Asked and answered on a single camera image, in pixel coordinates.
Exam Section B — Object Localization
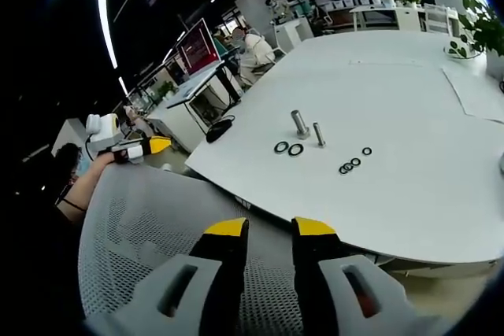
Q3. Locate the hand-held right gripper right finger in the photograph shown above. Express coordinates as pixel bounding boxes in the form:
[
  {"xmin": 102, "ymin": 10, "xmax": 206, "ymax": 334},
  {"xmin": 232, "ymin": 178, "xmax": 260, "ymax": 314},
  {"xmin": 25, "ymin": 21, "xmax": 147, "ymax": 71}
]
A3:
[{"xmin": 291, "ymin": 216, "xmax": 454, "ymax": 336}]

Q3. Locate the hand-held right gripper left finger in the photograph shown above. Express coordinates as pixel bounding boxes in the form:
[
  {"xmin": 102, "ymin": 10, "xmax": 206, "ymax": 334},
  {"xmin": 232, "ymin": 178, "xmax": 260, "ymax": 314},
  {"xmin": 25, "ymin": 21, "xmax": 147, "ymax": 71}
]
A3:
[{"xmin": 84, "ymin": 216, "xmax": 250, "ymax": 336}]

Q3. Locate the large green potted plant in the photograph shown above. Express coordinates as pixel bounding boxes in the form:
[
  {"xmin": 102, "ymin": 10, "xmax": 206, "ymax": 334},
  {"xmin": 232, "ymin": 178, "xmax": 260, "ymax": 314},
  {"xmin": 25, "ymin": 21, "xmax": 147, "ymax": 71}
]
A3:
[{"xmin": 444, "ymin": 0, "xmax": 504, "ymax": 81}]

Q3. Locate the person's head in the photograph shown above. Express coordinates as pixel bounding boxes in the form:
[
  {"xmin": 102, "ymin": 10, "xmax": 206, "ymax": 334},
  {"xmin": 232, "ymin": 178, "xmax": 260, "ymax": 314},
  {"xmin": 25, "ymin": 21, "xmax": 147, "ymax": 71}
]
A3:
[{"xmin": 54, "ymin": 142, "xmax": 94, "ymax": 195}]

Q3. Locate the computer monitor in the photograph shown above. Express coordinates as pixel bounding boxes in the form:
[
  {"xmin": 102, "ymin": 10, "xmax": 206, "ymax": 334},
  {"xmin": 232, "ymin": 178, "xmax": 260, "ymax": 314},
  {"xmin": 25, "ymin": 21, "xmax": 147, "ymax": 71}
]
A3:
[{"xmin": 175, "ymin": 17, "xmax": 224, "ymax": 78}]

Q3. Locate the small green desk plant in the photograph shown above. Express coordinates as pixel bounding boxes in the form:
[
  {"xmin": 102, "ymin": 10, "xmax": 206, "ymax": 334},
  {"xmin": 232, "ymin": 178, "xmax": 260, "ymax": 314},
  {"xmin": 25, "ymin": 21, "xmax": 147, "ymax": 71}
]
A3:
[{"xmin": 156, "ymin": 80, "xmax": 177, "ymax": 102}]

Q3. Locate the small metal threaded stud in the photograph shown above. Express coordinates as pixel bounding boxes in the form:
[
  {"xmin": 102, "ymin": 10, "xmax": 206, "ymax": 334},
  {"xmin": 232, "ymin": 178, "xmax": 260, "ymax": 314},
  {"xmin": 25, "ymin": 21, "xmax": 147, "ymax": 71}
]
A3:
[{"xmin": 312, "ymin": 121, "xmax": 328, "ymax": 149}]

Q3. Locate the white side table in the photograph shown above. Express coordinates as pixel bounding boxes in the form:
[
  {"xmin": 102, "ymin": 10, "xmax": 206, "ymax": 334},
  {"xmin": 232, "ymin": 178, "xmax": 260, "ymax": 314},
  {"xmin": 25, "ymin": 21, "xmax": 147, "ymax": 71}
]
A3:
[{"xmin": 349, "ymin": 4, "xmax": 425, "ymax": 33}]

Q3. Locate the large metal threaded stud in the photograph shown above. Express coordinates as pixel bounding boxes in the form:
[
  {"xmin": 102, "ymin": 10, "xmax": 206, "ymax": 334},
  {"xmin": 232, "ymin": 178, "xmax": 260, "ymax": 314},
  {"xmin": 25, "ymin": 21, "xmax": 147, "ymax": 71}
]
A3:
[{"xmin": 290, "ymin": 109, "xmax": 313, "ymax": 141}]

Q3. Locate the white paper sheet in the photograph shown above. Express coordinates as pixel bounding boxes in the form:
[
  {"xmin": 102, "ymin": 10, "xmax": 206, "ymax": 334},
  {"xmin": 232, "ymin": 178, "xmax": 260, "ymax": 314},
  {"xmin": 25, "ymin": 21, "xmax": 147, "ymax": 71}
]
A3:
[{"xmin": 441, "ymin": 65, "xmax": 504, "ymax": 124}]

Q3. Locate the standing desk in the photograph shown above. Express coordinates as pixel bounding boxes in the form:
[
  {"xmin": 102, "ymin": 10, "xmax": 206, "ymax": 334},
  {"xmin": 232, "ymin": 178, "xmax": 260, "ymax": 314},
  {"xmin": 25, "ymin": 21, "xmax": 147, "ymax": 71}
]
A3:
[{"xmin": 165, "ymin": 59, "xmax": 242, "ymax": 135}]

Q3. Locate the white slatted chair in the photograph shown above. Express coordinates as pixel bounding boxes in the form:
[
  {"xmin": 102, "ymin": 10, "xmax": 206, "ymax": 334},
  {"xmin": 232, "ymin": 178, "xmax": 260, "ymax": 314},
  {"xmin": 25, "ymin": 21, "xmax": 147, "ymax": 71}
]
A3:
[{"xmin": 422, "ymin": 2, "xmax": 462, "ymax": 37}]

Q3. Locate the grey mesh office chair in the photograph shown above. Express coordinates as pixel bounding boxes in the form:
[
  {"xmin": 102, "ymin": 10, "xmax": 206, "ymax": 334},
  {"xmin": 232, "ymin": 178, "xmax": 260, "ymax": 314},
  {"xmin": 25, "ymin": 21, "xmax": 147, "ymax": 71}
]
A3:
[{"xmin": 77, "ymin": 162, "xmax": 306, "ymax": 336}]

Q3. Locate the black computer mouse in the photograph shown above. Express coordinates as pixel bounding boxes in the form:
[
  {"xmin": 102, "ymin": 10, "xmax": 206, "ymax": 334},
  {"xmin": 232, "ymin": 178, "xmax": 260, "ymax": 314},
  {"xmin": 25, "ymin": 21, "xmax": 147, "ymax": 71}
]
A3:
[{"xmin": 205, "ymin": 114, "xmax": 236, "ymax": 144}]

